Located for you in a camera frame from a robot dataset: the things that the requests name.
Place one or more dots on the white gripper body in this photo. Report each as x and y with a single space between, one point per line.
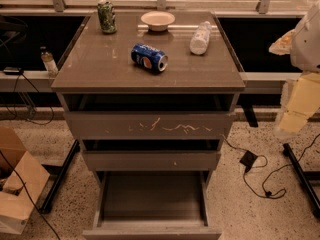
307 47

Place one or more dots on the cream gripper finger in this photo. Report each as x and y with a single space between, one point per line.
300 100
282 45

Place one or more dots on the blue pepsi can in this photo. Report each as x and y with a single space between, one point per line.
149 57

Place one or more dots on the grey drawer cabinet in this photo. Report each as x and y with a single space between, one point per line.
100 76

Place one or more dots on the green soda can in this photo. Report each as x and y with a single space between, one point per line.
106 15

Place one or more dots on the top drawer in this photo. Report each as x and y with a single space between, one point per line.
148 125

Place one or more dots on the middle drawer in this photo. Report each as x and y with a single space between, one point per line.
151 161

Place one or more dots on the open bottom drawer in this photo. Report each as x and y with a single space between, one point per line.
152 206

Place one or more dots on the black power adapter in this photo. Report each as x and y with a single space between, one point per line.
248 160

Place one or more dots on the clear plastic water bottle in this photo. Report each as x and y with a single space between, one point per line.
200 39

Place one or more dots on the black floor stand leg right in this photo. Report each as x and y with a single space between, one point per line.
305 178

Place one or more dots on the black floor stand leg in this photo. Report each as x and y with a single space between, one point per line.
58 172
305 178

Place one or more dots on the white bowl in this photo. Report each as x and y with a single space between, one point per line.
158 21

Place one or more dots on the small bottle on ledge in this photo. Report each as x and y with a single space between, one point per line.
49 62

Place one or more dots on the black device on ledge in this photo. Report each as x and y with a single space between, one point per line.
13 71

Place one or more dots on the black floor stand leg left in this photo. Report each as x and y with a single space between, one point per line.
58 172

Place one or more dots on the cardboard box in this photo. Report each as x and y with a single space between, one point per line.
23 179

